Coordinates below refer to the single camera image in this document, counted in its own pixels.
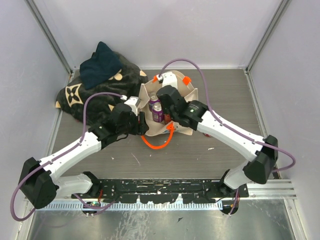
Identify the left aluminium frame post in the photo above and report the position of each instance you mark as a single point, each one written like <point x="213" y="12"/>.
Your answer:
<point x="48" y="34"/>

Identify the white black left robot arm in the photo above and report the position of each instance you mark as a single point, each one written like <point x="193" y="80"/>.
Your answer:
<point x="41" y="181"/>

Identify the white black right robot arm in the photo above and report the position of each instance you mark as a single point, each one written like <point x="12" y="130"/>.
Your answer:
<point x="259" y="159"/>

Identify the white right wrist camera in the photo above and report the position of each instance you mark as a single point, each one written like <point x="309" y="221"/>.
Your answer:
<point x="167" y="79"/>

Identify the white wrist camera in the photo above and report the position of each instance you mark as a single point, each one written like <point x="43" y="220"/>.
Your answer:
<point x="133" y="102"/>
<point x="167" y="79"/>

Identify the aluminium frame post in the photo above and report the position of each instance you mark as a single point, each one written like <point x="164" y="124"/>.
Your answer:
<point x="48" y="34"/>
<point x="280" y="10"/>

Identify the dark floral plush blanket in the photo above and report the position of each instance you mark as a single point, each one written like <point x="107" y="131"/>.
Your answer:
<point x="127" y="81"/>

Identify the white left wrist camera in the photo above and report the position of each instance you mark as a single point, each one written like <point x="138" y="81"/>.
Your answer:
<point x="133" y="102"/>

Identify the right aluminium frame post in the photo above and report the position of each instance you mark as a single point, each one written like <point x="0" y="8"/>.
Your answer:
<point x="280" y="10"/>

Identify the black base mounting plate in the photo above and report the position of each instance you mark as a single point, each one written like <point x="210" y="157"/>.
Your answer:
<point x="158" y="191"/>

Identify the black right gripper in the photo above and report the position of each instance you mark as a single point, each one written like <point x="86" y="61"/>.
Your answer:
<point x="164" y="109"/>

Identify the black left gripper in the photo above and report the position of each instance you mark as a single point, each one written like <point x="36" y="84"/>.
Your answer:
<point x="141" y="128"/>

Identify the navy blue cloth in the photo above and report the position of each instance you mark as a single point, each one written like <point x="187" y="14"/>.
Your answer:
<point x="102" y="65"/>

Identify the beige canvas tote bag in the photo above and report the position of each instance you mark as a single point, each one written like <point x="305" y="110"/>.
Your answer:
<point x="186" y="90"/>

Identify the aluminium cable duct rail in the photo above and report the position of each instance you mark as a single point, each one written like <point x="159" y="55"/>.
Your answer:
<point x="70" y="205"/>

